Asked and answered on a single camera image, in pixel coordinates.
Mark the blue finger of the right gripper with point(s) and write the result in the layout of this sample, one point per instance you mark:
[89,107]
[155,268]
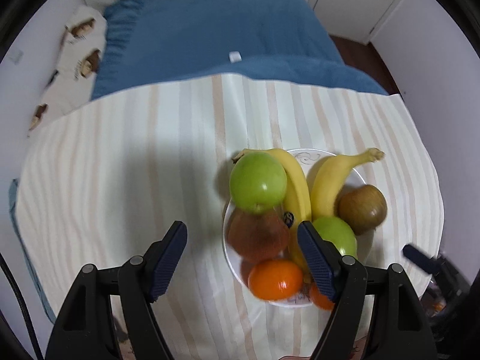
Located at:
[429,265]

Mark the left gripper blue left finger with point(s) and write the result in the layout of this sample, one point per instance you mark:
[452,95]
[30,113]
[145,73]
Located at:
[142,280]

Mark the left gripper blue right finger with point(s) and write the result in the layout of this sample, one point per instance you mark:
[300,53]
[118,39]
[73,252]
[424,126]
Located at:
[343,279]

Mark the orange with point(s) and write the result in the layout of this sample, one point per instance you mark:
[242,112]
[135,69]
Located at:
[320,300]
[275,279]

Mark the green apple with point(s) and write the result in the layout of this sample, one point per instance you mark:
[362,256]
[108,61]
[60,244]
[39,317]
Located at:
[257,183]
[335,230]

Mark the brown pear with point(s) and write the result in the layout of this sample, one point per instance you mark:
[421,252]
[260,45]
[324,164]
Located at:
[363,209]

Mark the yellow banana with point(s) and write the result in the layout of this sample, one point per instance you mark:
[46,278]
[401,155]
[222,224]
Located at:
[331,177]
[296,205]

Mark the red apple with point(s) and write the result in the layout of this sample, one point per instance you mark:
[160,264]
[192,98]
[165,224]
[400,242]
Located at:
[257,237]

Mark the striped cat print cloth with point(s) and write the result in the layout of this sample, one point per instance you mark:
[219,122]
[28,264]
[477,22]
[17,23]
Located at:
[102,183]

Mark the white ceramic plate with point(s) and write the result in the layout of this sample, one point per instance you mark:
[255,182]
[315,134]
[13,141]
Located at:
[309,160]

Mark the teal bed sheet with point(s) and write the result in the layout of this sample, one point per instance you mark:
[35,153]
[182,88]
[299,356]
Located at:
[12,199]

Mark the bear print pillow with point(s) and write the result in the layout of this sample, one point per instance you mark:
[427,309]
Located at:
[73,80]

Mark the blue quilt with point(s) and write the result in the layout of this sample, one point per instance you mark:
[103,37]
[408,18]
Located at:
[153,41]

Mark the wall socket left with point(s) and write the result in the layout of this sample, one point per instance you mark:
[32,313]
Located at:
[15,55]

